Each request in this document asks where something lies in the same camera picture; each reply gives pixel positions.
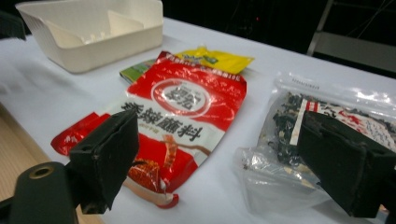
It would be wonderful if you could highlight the white plastic container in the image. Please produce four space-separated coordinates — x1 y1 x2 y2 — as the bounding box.
15 0 164 75

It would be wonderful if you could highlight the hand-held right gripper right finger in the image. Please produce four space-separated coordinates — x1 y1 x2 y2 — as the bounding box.
297 111 396 218

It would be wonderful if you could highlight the red seasoning packet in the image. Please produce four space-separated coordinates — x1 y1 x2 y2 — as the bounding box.
50 50 248 209

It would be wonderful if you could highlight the yellow sauce pouch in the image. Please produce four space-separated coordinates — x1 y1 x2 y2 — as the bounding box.
120 46 255 85

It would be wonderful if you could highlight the white metal desk frame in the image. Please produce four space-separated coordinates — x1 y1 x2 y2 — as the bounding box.
306 0 396 75

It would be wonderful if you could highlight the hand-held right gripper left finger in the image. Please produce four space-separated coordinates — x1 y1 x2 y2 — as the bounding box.
68 108 140 215

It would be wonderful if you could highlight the clear bag of dried seaweed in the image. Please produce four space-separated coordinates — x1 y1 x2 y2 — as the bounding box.
234 73 396 217

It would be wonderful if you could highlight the white board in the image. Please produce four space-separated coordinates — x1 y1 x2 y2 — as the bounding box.
0 17 396 224

